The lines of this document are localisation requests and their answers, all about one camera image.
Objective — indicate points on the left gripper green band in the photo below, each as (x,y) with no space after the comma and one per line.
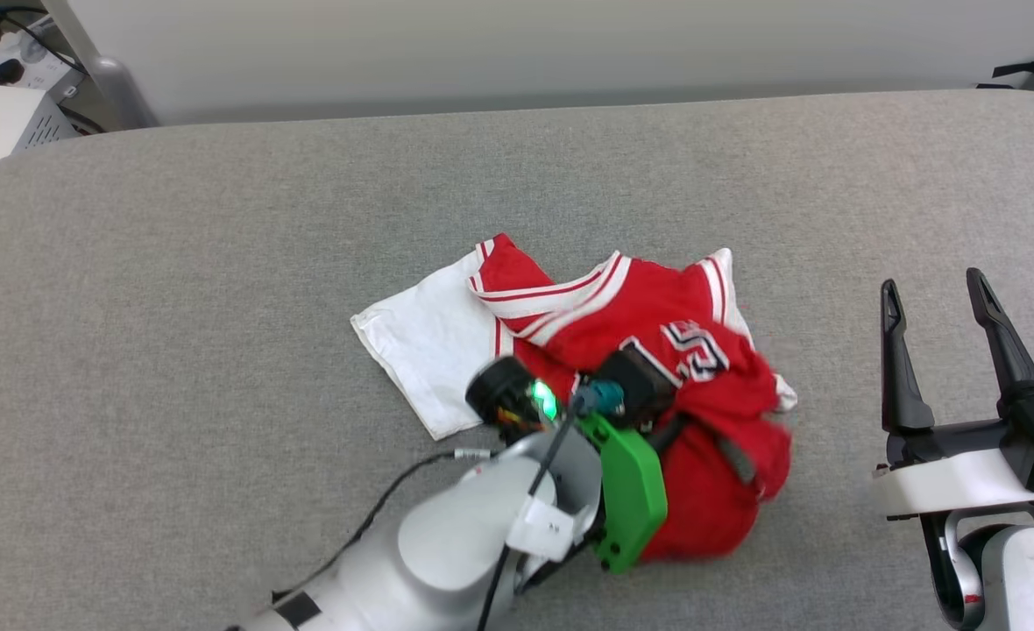
(631,491)

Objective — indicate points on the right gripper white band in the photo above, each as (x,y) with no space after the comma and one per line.
(964,482)

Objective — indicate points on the red and white jersey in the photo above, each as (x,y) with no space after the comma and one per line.
(657,324)

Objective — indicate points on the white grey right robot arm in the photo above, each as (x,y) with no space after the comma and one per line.
(1025,578)

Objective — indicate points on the white paper label on arm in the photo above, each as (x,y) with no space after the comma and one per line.
(541,526)

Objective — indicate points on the grey metal stand leg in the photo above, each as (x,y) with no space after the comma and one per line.
(101,74)

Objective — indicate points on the white power strip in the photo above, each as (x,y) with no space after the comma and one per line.
(39,48)

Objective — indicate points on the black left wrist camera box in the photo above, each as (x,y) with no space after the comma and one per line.
(640,386)

